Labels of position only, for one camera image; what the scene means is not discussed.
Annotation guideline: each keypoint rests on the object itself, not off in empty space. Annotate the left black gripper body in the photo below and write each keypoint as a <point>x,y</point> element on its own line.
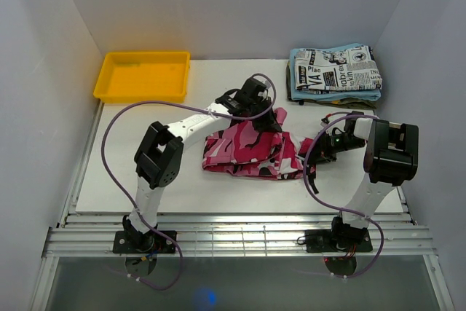
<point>262,106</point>

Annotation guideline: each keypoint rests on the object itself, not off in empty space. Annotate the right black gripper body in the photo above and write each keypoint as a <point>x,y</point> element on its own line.
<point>337,143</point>

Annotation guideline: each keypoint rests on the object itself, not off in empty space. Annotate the pink camouflage trousers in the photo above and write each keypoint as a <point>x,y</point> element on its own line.
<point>242,151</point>

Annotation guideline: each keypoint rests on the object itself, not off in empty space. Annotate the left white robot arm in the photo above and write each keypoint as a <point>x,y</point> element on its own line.
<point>159,155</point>

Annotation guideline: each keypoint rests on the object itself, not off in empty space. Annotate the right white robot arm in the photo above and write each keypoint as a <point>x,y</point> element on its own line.
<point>390,159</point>

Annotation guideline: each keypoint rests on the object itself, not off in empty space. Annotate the newspaper print folded trousers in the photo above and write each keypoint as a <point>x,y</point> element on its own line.
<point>334,74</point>

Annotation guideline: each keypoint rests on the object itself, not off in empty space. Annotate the yellow plastic tray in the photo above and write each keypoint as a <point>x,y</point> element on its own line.
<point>135,76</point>

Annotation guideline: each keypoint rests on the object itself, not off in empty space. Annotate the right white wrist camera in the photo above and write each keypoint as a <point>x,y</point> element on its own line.
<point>325,121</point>

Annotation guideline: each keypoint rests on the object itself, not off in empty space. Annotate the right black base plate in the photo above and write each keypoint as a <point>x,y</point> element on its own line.
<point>326,241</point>

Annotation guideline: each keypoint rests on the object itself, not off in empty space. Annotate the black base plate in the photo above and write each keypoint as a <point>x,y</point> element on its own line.
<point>326,241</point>
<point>125,243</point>

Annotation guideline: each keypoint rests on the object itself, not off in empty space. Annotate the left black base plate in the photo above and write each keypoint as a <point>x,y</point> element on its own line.
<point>125,243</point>

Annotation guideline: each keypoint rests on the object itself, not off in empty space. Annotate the aluminium rail frame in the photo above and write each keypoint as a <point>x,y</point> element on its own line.
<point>241,239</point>

